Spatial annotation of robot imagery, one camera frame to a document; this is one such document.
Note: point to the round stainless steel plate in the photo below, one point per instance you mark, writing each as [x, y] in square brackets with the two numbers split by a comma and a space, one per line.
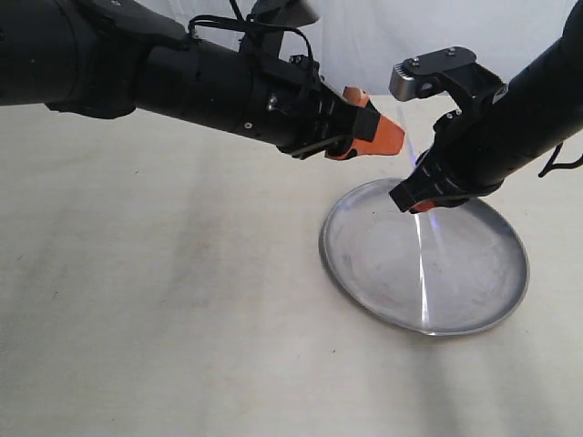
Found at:
[445, 272]

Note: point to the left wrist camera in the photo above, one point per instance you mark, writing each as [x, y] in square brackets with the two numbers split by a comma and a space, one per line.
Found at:
[293, 14]

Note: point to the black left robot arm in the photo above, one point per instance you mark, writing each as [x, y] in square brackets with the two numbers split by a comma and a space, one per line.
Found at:
[106, 59]

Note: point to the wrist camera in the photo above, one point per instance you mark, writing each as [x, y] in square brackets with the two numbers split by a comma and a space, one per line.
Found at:
[453, 70]
[293, 14]

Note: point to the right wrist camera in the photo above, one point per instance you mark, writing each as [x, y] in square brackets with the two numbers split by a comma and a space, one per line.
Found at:
[453, 70]

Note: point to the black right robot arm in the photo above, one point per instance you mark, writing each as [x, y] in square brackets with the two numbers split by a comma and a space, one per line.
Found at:
[543, 103]

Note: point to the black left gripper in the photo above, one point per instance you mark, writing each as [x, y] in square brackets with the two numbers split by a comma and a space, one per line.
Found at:
[292, 108]

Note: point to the white backdrop sheet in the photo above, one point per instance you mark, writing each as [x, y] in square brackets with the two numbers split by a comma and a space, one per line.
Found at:
[357, 42]

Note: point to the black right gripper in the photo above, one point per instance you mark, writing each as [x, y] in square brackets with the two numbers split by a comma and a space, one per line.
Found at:
[465, 160]

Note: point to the clear plastic stick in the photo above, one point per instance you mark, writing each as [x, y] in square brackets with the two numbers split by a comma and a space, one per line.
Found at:
[410, 145]

